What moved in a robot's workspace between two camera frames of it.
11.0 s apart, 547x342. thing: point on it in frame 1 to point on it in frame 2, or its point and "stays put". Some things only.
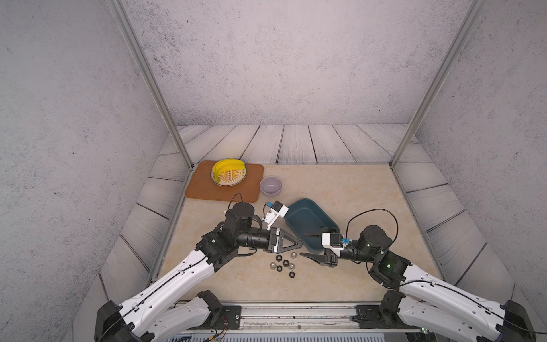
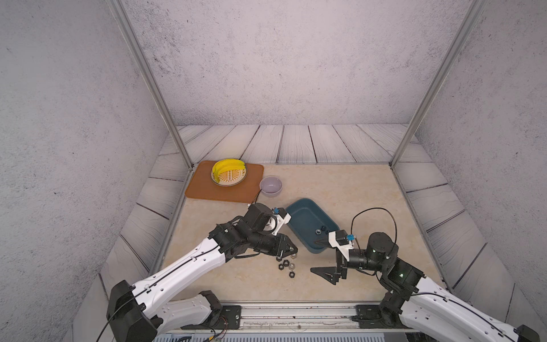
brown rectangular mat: (201, 184) stays put
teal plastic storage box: (305, 216) stays put
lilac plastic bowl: (271, 186) stays put
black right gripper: (332, 260) to (342, 271)
